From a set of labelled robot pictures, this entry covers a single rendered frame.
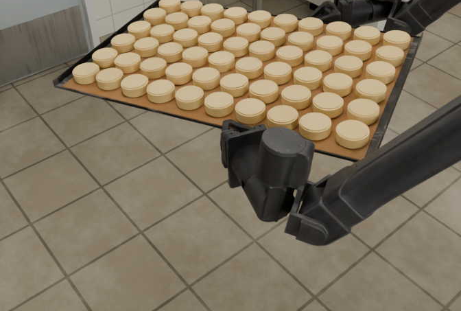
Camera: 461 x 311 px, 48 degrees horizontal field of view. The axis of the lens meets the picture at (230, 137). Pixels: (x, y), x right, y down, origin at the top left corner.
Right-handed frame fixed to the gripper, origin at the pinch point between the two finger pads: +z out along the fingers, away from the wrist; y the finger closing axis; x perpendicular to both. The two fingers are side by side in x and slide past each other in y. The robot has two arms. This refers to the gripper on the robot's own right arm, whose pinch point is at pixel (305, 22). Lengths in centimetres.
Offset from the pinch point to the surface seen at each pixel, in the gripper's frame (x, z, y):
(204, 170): -64, 11, -96
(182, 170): -67, 19, -96
